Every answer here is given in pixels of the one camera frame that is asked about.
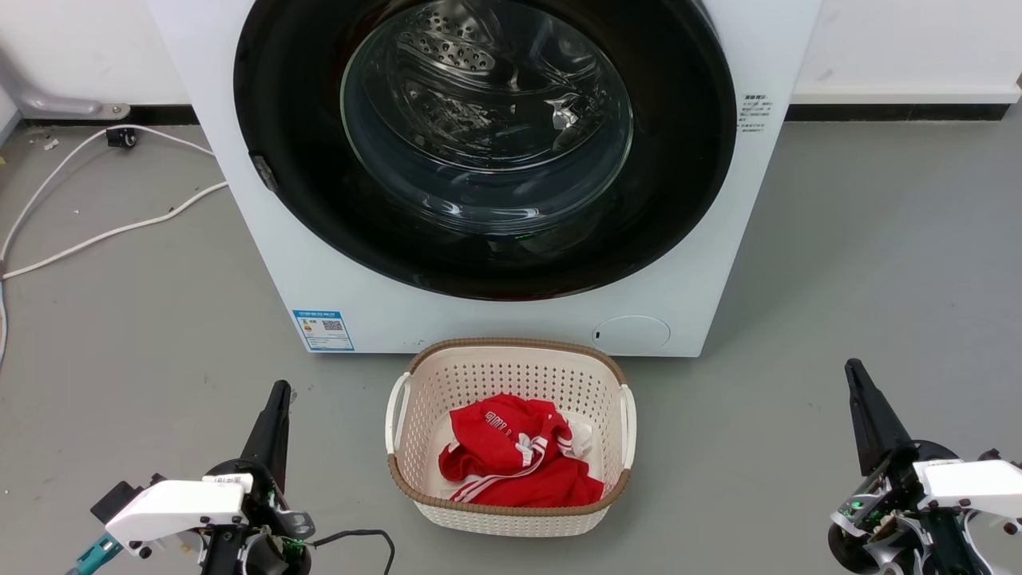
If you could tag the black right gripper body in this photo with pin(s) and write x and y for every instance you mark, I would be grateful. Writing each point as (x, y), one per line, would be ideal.
(882, 511)

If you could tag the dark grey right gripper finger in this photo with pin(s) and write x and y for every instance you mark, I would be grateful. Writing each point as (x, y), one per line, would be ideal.
(874, 423)

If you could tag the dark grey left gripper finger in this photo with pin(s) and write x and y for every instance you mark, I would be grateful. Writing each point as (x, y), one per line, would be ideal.
(270, 435)

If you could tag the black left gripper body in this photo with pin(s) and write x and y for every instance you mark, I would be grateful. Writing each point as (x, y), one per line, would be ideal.
(275, 519)

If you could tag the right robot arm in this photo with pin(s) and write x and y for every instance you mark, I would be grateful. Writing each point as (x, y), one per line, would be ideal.
(954, 547)

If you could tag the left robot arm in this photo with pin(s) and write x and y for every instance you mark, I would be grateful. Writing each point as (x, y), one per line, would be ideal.
(223, 553)

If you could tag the black round washer door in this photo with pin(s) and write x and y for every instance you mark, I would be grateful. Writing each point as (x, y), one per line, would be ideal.
(297, 200)

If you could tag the white front-load washing machine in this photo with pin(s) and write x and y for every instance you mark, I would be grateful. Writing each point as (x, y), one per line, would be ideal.
(479, 323)

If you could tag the blue energy label sticker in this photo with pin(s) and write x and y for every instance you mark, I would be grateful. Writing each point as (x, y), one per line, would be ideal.
(322, 330)

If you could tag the red garment with white stripes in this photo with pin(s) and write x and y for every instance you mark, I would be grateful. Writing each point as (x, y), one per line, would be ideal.
(511, 471)

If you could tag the white perforated laundry basket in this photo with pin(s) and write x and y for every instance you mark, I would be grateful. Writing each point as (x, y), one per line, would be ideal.
(511, 371)

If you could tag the round white filter cover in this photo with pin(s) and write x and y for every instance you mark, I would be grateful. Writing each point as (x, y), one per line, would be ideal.
(632, 335)

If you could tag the small black floor fitting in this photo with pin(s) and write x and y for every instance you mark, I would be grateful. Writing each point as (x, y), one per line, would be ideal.
(121, 137)

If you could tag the small printed text sticker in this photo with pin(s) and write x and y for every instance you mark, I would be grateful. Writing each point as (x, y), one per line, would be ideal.
(754, 112)

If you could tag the stainless steel washer drum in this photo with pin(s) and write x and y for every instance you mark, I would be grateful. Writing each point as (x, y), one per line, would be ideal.
(455, 48)

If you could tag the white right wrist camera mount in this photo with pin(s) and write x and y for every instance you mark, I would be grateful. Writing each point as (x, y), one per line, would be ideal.
(974, 487)

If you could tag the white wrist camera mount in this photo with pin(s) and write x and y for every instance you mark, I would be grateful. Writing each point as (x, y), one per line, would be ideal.
(974, 487)
(172, 509)

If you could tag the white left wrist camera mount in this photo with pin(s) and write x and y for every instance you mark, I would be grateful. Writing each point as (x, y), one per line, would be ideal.
(172, 509)

